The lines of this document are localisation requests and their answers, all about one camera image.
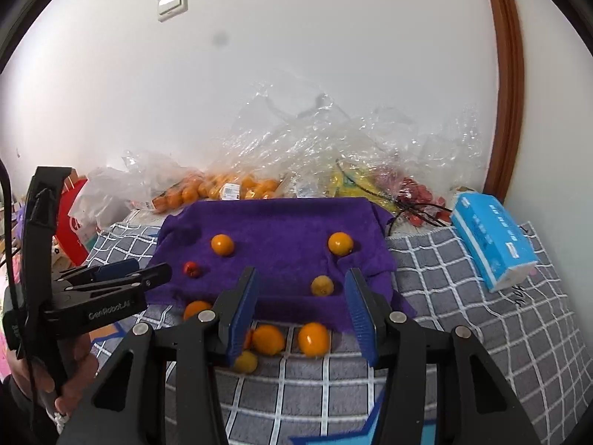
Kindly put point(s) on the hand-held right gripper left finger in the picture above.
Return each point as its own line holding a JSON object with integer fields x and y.
{"x": 241, "y": 315}

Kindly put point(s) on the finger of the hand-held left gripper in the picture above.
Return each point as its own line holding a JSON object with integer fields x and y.
{"x": 153, "y": 276}
{"x": 118, "y": 269}

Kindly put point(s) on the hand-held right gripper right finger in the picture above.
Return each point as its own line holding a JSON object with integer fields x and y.
{"x": 359, "y": 315}

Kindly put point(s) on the orange mandarin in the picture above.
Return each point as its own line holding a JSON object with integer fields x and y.
{"x": 222, "y": 244}
{"x": 248, "y": 339}
{"x": 267, "y": 338}
{"x": 340, "y": 243}
{"x": 197, "y": 309}
{"x": 314, "y": 339}

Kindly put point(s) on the small red tomato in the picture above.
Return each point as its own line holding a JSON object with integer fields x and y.
{"x": 191, "y": 268}

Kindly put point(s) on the small yellow lemon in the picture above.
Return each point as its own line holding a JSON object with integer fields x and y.
{"x": 245, "y": 361}
{"x": 322, "y": 285}

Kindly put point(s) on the purple towel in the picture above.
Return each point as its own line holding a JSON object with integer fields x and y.
{"x": 278, "y": 241}

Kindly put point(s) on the person's left forearm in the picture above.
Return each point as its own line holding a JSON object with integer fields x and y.
{"x": 18, "y": 417}

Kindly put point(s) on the person's left hand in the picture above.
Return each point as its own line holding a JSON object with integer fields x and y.
{"x": 81, "y": 361}

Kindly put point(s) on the red paper shopping bag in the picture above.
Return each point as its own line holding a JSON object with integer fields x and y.
{"x": 78, "y": 250}

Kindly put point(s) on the white plastic bag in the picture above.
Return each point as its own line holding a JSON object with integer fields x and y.
{"x": 102, "y": 199}

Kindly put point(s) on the clear bag of mandarins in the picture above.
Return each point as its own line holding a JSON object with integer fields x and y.
{"x": 208, "y": 187}

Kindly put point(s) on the grey checked star blanket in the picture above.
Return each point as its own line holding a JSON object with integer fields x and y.
{"x": 463, "y": 333}

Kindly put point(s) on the yellow plastic package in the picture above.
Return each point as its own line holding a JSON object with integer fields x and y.
{"x": 352, "y": 185}

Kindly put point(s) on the cluster of red cherry tomatoes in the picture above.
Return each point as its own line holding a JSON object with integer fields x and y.
{"x": 412, "y": 190}

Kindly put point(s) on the blue tissue pack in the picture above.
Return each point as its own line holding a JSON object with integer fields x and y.
{"x": 491, "y": 236}

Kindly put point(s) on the crumpled clear plastic bag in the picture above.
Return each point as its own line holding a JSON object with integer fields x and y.
{"x": 301, "y": 148}

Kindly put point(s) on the white wall light switch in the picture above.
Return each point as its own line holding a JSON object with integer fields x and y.
{"x": 172, "y": 3}

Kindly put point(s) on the brown wooden door frame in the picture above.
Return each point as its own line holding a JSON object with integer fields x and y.
{"x": 507, "y": 79}

